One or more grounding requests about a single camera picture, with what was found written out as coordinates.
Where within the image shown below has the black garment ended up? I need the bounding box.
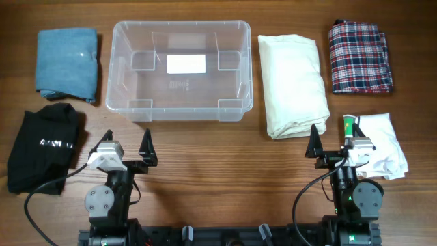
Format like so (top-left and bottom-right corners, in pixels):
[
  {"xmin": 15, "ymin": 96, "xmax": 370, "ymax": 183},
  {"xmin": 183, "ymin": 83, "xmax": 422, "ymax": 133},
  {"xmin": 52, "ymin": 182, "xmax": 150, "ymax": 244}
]
[{"xmin": 7, "ymin": 103, "xmax": 79, "ymax": 193}]

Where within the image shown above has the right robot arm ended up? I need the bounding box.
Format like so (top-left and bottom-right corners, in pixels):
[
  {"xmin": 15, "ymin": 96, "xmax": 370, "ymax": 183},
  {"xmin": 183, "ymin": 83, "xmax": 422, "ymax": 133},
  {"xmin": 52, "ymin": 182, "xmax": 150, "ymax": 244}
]
[{"xmin": 304, "ymin": 123, "xmax": 384, "ymax": 246}]

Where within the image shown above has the cream cloth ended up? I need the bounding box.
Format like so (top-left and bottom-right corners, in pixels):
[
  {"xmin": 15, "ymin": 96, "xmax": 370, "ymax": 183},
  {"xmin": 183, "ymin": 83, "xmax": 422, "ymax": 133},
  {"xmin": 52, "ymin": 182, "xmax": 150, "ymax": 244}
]
[{"xmin": 258, "ymin": 34, "xmax": 330, "ymax": 139}]

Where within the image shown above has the clear plastic storage container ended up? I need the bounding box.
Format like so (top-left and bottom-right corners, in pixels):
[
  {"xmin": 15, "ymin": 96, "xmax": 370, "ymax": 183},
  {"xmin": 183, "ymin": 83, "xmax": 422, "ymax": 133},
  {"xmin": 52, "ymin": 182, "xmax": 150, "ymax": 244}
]
[{"xmin": 105, "ymin": 20, "xmax": 254, "ymax": 122}]

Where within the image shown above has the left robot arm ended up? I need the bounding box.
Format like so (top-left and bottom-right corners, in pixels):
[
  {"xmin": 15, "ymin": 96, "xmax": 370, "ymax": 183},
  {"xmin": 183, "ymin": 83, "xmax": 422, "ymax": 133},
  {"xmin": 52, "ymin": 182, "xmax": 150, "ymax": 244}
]
[{"xmin": 78, "ymin": 129, "xmax": 158, "ymax": 246}]

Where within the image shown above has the left black cable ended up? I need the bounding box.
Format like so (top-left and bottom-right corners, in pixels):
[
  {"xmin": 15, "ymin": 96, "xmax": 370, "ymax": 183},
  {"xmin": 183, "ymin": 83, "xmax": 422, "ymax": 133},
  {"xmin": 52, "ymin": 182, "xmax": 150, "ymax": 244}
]
[{"xmin": 23, "ymin": 163, "xmax": 89, "ymax": 246}]

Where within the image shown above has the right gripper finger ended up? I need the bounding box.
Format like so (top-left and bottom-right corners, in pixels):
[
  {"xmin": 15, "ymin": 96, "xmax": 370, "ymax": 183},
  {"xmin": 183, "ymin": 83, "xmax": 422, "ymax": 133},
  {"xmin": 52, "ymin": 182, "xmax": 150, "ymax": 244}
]
[
  {"xmin": 305, "ymin": 124, "xmax": 323, "ymax": 158},
  {"xmin": 352, "ymin": 123, "xmax": 365, "ymax": 137}
]

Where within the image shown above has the folded blue denim cloth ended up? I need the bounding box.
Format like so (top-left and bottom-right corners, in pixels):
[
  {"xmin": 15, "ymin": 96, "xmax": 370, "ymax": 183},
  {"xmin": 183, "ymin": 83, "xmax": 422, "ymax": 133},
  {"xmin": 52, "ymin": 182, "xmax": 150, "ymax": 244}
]
[{"xmin": 35, "ymin": 28, "xmax": 98, "ymax": 103}]

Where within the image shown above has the plaid shirt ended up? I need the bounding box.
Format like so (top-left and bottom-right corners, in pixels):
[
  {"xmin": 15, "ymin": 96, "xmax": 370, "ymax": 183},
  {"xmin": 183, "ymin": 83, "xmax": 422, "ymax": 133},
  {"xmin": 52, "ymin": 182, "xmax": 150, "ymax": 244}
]
[{"xmin": 328, "ymin": 20, "xmax": 394, "ymax": 94}]

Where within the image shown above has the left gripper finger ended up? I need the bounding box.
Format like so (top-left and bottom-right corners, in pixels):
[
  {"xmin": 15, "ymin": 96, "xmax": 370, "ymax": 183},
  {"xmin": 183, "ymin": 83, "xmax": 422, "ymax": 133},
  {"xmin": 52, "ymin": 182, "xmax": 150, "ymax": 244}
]
[
  {"xmin": 139, "ymin": 128, "xmax": 157, "ymax": 162},
  {"xmin": 89, "ymin": 129, "xmax": 113, "ymax": 154}
]

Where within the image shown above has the white label in container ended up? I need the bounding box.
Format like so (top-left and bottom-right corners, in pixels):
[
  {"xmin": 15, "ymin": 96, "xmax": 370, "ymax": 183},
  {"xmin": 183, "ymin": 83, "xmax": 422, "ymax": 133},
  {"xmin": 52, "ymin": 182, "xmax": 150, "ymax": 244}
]
[{"xmin": 167, "ymin": 54, "xmax": 206, "ymax": 74}]

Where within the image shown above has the white t-shirt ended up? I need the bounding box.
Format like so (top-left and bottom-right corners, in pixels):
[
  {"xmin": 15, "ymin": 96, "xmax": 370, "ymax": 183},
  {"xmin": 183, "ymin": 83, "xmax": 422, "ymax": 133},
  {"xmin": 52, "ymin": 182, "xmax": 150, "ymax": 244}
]
[{"xmin": 343, "ymin": 113, "xmax": 409, "ymax": 180}]

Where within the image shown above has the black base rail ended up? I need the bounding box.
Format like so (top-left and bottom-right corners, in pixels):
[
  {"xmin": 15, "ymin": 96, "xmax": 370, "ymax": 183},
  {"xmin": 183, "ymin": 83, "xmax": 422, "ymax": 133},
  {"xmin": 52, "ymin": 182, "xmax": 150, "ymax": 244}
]
[{"xmin": 77, "ymin": 223, "xmax": 382, "ymax": 246}]

